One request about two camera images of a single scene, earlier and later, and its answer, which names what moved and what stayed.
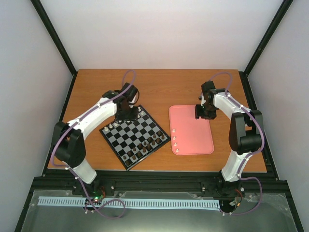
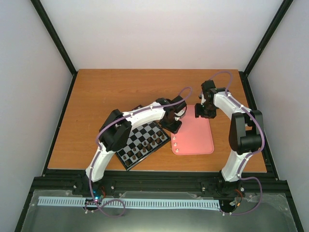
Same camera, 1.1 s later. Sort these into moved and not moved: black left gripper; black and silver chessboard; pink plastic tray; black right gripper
Moved: black left gripper
Not moved: black and silver chessboard; black right gripper; pink plastic tray
